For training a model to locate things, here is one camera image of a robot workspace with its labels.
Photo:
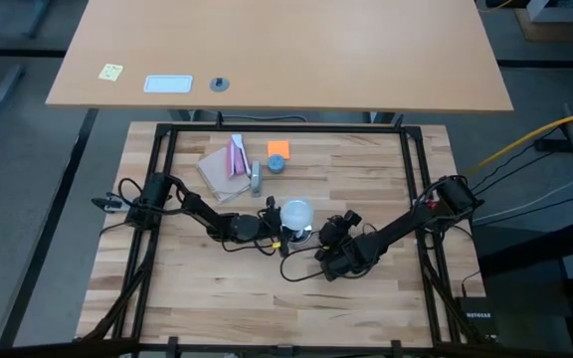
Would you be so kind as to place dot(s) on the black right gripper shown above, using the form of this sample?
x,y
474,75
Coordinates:
x,y
333,233

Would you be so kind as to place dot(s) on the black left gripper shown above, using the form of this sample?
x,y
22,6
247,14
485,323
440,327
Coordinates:
x,y
270,224

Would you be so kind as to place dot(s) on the chrome lamp socket base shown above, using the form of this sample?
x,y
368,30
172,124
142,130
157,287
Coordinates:
x,y
301,237

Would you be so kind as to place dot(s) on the white lightbulb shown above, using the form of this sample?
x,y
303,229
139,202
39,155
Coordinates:
x,y
297,214

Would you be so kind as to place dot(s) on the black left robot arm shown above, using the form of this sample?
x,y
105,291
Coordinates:
x,y
207,214

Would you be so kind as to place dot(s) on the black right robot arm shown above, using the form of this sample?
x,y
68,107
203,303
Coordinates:
x,y
396,229

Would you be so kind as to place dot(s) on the blue round cap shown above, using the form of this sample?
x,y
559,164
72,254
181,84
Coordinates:
x,y
276,164

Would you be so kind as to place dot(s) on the orange sticky note pad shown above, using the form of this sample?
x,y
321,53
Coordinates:
x,y
279,147

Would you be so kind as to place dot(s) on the pink stapler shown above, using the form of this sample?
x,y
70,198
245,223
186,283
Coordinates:
x,y
237,159

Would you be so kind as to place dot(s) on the brown spiral notebook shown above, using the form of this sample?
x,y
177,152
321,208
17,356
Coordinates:
x,y
214,174

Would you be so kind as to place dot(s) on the beige wooden desk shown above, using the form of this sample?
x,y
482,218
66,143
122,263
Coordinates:
x,y
291,50

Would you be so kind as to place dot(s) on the yellow sticky note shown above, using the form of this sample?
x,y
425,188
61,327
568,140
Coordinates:
x,y
111,72

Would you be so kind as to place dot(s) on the brown cardboard box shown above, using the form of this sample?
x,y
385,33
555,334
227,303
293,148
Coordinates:
x,y
545,32

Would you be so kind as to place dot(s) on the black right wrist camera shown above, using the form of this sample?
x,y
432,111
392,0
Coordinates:
x,y
352,219

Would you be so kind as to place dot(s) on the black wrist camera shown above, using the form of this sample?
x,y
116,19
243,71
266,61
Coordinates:
x,y
270,201
352,219

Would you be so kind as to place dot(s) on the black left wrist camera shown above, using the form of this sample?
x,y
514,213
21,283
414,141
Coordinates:
x,y
270,201

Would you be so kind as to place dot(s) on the black metal table frame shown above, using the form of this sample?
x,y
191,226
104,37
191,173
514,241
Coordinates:
x,y
286,128

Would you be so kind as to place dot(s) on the black Netgear network switch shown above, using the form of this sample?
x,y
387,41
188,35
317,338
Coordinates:
x,y
478,315

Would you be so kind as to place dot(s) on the grey left arm base plate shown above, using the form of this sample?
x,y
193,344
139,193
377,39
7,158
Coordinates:
x,y
110,204

